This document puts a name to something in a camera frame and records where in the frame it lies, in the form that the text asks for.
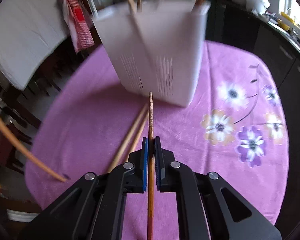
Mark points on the dark brown chopstick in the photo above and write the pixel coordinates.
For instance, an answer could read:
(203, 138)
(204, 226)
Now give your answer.
(151, 120)

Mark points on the dark wooden chair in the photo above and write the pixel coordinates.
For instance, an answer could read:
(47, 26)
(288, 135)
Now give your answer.
(47, 85)

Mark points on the red checkered apron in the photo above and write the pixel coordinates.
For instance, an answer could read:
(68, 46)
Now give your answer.
(77, 17)

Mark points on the white rice cooker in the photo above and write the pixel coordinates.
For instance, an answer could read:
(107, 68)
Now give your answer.
(252, 0)

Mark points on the purple floral tablecloth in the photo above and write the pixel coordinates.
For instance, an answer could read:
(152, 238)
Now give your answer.
(90, 130)

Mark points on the black kitchen counter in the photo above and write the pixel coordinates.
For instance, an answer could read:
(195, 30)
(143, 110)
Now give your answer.
(275, 25)

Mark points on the white plastic utensil holder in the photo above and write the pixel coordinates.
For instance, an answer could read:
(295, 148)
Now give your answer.
(165, 42)

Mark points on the white round basin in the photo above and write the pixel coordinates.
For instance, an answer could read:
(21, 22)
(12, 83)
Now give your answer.
(20, 216)

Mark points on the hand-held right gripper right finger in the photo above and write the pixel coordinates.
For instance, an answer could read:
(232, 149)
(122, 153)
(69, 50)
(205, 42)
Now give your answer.
(158, 170)

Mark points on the yellow bowl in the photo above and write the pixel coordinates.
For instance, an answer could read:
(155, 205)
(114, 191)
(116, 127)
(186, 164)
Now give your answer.
(285, 23)

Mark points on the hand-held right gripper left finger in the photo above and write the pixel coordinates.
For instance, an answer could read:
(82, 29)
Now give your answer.
(145, 170)

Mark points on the white hanging sheet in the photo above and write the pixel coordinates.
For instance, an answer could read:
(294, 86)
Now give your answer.
(27, 30)

